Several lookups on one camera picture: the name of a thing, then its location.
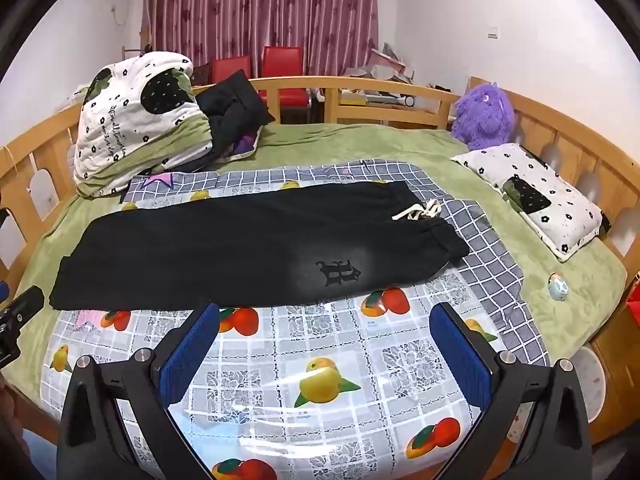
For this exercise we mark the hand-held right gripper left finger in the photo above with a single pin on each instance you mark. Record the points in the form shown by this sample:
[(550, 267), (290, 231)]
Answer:
[(190, 355)]

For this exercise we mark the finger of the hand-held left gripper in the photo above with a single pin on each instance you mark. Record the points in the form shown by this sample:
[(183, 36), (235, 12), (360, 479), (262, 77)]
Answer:
[(27, 299)]

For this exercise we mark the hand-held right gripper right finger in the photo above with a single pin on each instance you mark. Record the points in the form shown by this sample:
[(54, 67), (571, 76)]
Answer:
[(460, 360)]

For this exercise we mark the black pants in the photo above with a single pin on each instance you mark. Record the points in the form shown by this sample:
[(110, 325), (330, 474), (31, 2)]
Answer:
[(225, 245)]

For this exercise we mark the grey checkered sheet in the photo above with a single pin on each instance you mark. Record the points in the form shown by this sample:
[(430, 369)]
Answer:
[(480, 260)]

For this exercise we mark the small blue egg toy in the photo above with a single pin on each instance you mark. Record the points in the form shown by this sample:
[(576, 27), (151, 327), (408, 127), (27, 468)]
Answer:
[(558, 287)]

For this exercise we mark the white round stool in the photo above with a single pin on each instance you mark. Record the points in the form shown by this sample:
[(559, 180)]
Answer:
[(590, 382)]

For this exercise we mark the fruit-print plastic tablecloth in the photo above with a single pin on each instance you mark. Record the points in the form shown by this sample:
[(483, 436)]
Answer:
[(325, 340)]

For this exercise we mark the purple star-shaped item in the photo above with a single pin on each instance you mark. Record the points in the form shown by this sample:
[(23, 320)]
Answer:
[(159, 180)]

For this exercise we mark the white floral pillow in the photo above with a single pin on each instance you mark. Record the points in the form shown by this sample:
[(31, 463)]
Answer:
[(555, 200)]

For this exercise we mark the folded white floral quilt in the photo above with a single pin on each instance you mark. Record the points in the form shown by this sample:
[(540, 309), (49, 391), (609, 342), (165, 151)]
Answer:
[(120, 120)]

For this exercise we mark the purple cloth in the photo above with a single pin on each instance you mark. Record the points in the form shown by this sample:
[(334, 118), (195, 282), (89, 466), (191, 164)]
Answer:
[(245, 144)]

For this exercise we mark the green fleece blanket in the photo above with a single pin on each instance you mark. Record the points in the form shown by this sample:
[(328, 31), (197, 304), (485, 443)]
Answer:
[(350, 140)]

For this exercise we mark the purple plush toy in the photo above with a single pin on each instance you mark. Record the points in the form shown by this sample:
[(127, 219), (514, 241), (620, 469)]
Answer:
[(482, 115)]

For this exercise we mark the black clothing pile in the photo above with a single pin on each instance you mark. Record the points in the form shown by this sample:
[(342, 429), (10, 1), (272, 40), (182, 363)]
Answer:
[(230, 100)]

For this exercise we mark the red chair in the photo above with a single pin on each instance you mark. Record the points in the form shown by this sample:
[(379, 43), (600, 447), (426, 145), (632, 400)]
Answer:
[(231, 69), (283, 67)]

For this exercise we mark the pile of cardboard and papers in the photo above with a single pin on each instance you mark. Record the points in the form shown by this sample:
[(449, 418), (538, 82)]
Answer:
[(385, 65)]

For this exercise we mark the maroon striped curtain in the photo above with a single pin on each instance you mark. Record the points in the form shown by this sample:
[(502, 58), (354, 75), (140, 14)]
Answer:
[(260, 15)]

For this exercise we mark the wooden bed frame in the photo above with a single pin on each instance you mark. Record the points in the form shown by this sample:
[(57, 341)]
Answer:
[(295, 82)]

